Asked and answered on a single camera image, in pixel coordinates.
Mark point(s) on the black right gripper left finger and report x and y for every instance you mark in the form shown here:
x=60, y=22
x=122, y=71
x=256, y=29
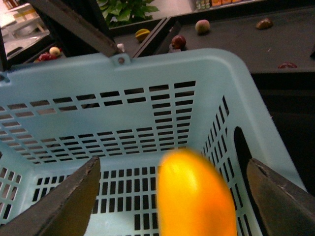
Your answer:
x=65, y=211

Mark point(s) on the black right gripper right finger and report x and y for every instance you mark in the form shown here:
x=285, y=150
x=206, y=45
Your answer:
x=284, y=208

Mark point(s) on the yellow orange mango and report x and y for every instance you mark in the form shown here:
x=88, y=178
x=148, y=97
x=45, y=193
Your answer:
x=192, y=197

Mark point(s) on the light blue plastic basket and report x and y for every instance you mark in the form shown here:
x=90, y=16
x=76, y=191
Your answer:
x=56, y=115

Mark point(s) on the brown fruit half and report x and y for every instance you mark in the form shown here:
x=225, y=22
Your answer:
x=264, y=24

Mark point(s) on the red pomegranate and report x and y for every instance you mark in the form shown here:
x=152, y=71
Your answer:
x=178, y=42

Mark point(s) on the green pink peach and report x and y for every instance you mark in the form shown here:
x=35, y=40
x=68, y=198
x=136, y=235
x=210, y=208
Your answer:
x=202, y=26

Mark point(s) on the green potted plant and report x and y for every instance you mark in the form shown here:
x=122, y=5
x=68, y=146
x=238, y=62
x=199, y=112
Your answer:
x=125, y=12

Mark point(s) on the brown basket handle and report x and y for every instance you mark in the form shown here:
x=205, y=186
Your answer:
x=77, y=26

